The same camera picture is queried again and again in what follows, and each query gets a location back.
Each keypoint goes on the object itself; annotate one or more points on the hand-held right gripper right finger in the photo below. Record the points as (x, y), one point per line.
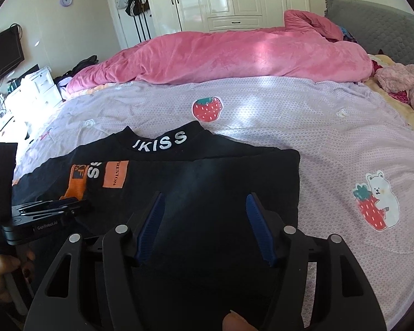
(260, 229)

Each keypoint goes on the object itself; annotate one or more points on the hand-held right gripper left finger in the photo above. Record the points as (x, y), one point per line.
(150, 229)

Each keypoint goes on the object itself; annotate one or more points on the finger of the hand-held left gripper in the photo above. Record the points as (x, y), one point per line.
(45, 206)
(74, 211)

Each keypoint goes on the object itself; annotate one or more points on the black sweater with orange patches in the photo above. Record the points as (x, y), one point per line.
(210, 179)

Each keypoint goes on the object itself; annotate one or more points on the dark clothes pile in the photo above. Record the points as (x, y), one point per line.
(82, 65)

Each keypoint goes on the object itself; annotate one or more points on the person's left hand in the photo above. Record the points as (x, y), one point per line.
(23, 265)

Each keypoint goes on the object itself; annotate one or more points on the person's right hand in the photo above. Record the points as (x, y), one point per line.
(238, 322)

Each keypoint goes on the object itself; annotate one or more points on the lilac strawberry print bedsheet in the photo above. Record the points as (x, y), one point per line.
(296, 127)

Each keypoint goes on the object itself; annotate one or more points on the white drawer cabinet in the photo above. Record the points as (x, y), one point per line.
(38, 86)

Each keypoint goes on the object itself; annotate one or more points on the black television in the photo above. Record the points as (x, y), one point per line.
(1, 57)

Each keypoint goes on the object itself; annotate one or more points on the pink duvet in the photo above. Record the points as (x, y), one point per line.
(227, 58)

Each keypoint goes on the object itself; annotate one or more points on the pink fluffy garment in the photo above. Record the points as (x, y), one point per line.
(400, 79)

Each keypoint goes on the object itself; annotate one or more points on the black striped hanging bag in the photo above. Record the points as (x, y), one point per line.
(134, 3)

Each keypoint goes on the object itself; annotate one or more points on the grey quilted headboard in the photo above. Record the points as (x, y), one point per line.
(376, 27)

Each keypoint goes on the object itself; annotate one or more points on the round wall clock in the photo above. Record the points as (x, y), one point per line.
(66, 0)

